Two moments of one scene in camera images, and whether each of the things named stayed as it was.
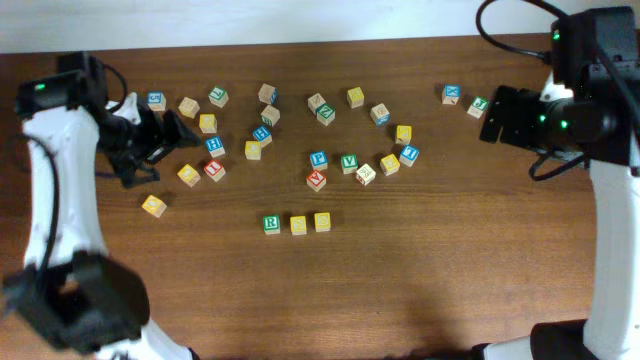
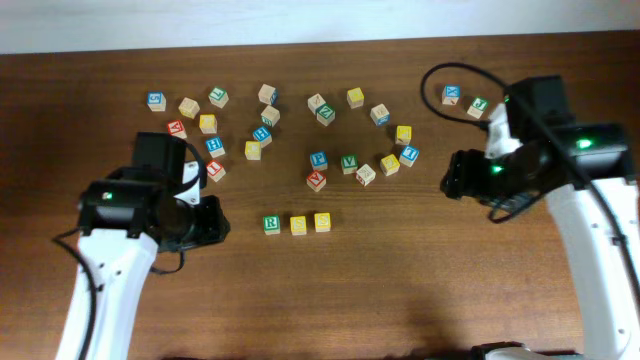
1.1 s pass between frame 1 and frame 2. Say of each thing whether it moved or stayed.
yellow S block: stayed
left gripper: moved
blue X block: stayed
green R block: stayed
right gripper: moved
